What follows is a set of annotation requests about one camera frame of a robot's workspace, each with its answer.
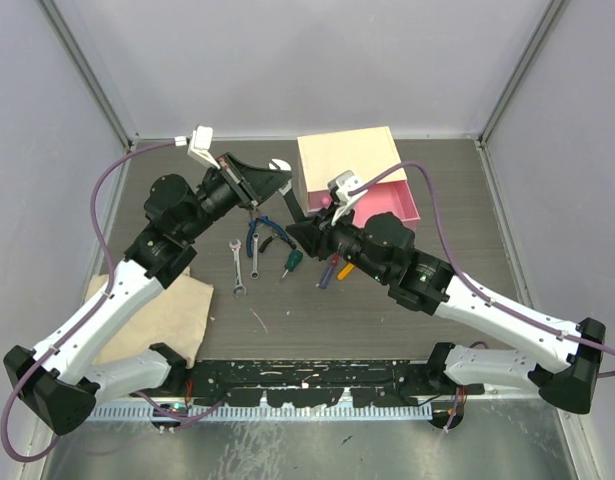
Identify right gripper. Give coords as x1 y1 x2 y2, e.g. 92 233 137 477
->
288 200 390 284

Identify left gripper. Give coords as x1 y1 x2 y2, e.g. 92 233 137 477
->
180 152 290 242

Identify large pink drawer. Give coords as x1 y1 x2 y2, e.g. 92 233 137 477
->
353 180 421 231

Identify cream drawer cabinet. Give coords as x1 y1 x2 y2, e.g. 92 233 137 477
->
294 126 408 214

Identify black adjustable wrench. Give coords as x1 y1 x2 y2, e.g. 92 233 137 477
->
268 159 306 223

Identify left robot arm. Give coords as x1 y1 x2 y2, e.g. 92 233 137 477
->
3 153 292 436

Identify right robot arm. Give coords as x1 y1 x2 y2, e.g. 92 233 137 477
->
287 213 606 415

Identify small pink drawer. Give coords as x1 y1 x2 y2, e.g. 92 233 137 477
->
307 190 332 214

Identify silver open end wrench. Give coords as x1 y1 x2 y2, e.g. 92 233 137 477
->
229 239 247 298

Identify silver ratchet combination wrench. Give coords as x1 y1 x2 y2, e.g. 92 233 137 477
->
250 233 259 280

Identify beige cloth bag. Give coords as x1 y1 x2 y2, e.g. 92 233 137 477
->
93 268 214 368

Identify blue handled pliers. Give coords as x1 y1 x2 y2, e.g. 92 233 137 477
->
245 209 297 258

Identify green handled screwdriver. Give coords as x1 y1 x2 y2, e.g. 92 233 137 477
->
280 249 304 280

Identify red blue handled screwdriver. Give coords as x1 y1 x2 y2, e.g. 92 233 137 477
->
317 253 339 289

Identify orange handled screwdriver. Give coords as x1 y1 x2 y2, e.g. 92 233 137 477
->
337 263 355 281

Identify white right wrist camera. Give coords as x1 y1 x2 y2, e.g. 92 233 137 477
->
327 170 366 226

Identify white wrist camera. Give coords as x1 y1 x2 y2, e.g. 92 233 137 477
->
327 170 366 226
173 125 221 170

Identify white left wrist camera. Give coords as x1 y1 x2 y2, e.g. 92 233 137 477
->
173 125 221 170

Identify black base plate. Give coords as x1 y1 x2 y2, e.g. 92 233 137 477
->
146 360 456 408

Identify slotted cable duct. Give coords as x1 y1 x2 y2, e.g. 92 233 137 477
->
88 400 433 423

